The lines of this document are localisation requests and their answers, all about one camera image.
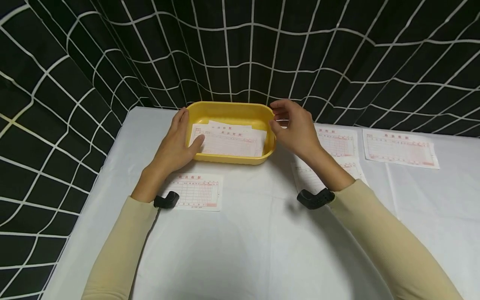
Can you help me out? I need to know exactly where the person's left hand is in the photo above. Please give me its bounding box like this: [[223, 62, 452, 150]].
[[147, 107, 206, 178]]

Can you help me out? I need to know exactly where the person's right hand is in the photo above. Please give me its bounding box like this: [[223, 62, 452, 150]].
[[269, 99, 324, 162]]

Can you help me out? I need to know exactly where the yellow plastic tray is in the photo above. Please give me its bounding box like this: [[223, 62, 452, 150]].
[[184, 101, 278, 165]]

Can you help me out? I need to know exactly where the person's right forearm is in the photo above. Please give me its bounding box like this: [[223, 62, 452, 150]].
[[299, 147, 464, 300]]

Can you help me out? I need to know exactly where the person's left forearm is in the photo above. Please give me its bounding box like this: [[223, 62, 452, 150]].
[[81, 164, 168, 300]]

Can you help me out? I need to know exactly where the large paper form slip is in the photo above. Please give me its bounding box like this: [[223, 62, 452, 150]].
[[188, 123, 268, 158]]

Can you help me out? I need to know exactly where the partly hidden paper form slip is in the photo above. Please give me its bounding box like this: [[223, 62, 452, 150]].
[[208, 120, 253, 131]]

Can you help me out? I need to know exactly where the white red-printed paper form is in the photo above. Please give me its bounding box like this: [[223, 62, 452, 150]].
[[362, 129, 440, 170], [314, 125, 359, 159], [290, 160, 369, 195], [164, 172, 224, 212]]

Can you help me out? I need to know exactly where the black wrist band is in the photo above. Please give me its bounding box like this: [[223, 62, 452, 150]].
[[153, 190, 180, 209], [296, 188, 336, 210]]

